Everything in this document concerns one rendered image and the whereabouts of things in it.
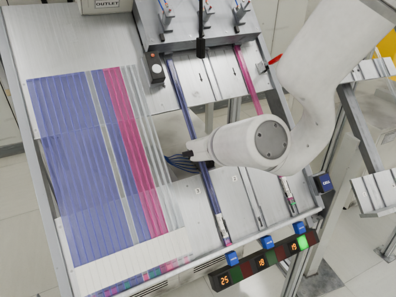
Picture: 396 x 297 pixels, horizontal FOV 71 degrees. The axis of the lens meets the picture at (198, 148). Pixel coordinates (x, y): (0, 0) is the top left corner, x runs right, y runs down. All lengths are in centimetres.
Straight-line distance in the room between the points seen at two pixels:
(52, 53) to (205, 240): 58
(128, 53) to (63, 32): 16
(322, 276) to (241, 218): 94
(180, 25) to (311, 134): 46
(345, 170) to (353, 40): 80
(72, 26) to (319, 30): 60
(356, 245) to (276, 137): 146
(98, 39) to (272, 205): 64
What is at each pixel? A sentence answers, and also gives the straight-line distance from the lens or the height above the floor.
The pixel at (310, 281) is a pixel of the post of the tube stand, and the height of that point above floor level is 1.
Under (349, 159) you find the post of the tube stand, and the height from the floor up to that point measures 73.
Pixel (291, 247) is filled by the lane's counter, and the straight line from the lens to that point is 86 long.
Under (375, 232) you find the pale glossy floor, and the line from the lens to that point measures 199.
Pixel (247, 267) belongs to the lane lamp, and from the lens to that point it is 79.
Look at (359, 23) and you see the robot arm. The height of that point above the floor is 126.
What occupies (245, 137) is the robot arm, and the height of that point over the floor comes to 109.
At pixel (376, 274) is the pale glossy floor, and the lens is 179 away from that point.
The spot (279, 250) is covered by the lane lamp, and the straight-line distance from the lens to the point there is 84.
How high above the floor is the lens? 132
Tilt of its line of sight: 34 degrees down
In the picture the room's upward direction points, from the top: straight up
